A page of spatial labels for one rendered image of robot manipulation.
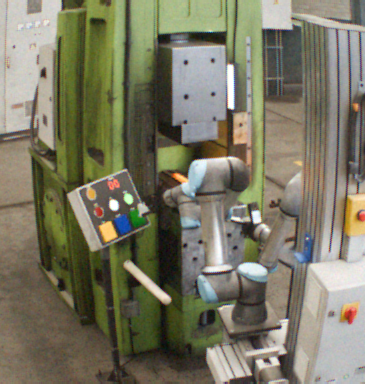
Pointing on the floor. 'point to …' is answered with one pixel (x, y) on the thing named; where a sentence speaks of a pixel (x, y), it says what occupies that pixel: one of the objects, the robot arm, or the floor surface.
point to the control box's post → (109, 307)
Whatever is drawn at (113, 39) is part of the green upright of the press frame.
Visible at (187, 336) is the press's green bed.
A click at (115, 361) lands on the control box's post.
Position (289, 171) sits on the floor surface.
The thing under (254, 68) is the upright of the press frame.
